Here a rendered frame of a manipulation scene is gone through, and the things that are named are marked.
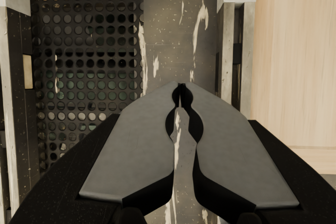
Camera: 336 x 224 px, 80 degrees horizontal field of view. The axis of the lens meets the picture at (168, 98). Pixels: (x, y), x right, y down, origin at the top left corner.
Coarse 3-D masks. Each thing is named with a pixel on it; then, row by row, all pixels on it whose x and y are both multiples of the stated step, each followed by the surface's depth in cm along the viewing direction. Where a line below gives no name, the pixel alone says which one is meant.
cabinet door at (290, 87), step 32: (256, 0) 43; (288, 0) 43; (320, 0) 43; (256, 32) 44; (288, 32) 44; (320, 32) 43; (256, 64) 44; (288, 64) 44; (320, 64) 44; (256, 96) 45; (288, 96) 45; (320, 96) 44; (288, 128) 45; (320, 128) 45; (320, 160) 45
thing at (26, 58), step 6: (24, 54) 47; (24, 60) 47; (30, 60) 49; (24, 66) 47; (30, 66) 49; (24, 72) 47; (30, 72) 49; (24, 78) 47; (30, 78) 49; (24, 84) 47; (30, 84) 49
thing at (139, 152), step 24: (144, 96) 10; (168, 96) 10; (120, 120) 9; (144, 120) 9; (168, 120) 9; (120, 144) 7; (144, 144) 7; (168, 144) 7; (96, 168) 6; (120, 168) 6; (144, 168) 6; (168, 168) 7; (96, 192) 6; (120, 192) 6; (144, 192) 6; (168, 192) 7
